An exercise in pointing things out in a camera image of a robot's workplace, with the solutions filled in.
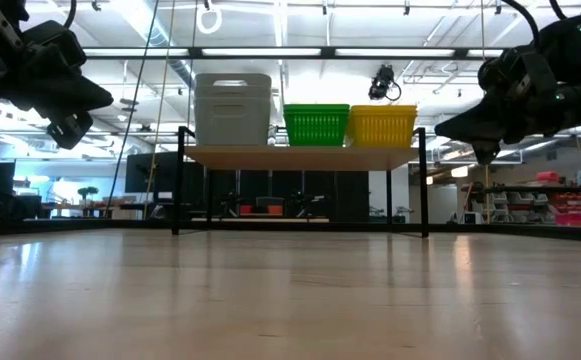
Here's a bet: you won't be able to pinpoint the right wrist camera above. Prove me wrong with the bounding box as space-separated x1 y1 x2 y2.
471 141 502 167

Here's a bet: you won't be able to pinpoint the black partition panels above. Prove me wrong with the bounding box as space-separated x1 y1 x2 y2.
204 169 371 224

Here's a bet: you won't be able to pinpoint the black hanging cable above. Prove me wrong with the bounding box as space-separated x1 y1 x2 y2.
104 0 161 219

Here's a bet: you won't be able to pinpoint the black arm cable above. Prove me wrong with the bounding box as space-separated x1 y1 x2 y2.
61 0 79 30
499 0 542 49

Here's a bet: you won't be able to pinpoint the red storage bin rack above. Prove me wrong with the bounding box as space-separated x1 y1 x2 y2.
552 189 581 229

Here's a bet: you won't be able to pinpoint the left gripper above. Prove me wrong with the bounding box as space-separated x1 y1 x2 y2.
0 49 115 119

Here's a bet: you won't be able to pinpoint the silver ventilation duct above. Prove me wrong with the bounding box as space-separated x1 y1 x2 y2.
112 0 196 89

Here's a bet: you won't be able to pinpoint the green potted plant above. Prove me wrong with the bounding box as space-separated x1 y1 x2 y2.
77 185 100 209

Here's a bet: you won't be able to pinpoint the white hanging ring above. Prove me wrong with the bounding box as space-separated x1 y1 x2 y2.
195 1 224 36

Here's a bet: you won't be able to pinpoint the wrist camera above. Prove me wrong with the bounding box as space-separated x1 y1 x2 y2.
45 112 95 151
471 141 502 167

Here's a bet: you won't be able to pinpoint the beige hanging cable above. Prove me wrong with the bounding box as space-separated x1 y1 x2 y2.
142 0 177 221

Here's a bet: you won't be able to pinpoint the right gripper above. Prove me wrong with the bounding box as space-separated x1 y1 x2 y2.
434 84 579 149

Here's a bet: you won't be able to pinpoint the black hanging camera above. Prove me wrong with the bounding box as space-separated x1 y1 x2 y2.
368 63 403 103

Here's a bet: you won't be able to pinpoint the red and grey box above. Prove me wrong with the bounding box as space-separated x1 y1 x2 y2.
239 196 286 217

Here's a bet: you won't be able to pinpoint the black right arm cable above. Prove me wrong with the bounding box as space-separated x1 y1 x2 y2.
499 0 542 49

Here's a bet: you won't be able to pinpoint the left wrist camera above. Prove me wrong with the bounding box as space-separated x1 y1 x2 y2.
45 112 95 151

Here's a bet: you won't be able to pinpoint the wooden shelf with black legs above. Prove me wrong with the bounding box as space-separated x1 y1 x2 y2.
171 125 430 239

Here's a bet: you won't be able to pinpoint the grey storage bin rack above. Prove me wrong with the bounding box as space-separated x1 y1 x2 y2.
489 191 551 224

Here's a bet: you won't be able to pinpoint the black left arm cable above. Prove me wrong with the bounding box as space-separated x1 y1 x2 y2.
61 0 79 30

